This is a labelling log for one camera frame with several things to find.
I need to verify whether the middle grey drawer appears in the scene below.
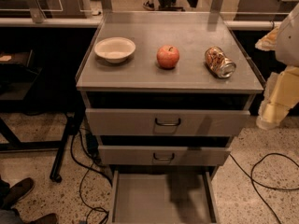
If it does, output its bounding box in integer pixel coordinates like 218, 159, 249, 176
99, 146, 230, 166

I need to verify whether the red apple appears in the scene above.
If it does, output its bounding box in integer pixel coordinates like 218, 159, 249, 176
156, 45, 179, 69

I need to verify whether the black floor cable right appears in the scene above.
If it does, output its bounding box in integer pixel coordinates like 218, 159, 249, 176
229, 152, 299, 224

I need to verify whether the black floor cable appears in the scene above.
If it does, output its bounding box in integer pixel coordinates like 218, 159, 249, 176
69, 128, 113, 224
229, 152, 299, 224

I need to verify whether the white paper bowl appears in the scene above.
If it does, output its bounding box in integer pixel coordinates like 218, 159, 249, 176
93, 37, 135, 63

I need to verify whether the grey drawer cabinet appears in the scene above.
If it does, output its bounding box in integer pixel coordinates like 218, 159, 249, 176
75, 10, 267, 224

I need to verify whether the dark shoe lower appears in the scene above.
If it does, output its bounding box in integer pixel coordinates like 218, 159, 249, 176
29, 213, 59, 224

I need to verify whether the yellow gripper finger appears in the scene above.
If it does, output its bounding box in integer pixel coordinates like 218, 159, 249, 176
255, 27, 278, 51
256, 66, 299, 130

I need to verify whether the bottom grey open drawer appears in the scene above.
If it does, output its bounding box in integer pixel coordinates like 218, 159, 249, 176
107, 171, 221, 224

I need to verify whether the white horizontal rail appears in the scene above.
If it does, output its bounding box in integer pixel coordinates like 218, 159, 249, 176
0, 17, 102, 28

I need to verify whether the black table frame left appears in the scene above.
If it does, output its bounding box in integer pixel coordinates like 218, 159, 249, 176
0, 113, 84, 183

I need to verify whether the black floor cable left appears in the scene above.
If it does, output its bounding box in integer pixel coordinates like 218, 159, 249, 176
69, 128, 113, 224

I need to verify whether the orange soda can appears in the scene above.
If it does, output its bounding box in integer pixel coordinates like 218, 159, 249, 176
205, 46, 236, 78

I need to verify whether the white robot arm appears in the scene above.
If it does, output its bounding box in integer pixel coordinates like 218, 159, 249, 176
255, 5, 299, 130

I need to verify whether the top grey drawer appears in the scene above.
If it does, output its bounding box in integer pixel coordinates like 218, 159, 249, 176
86, 108, 249, 136

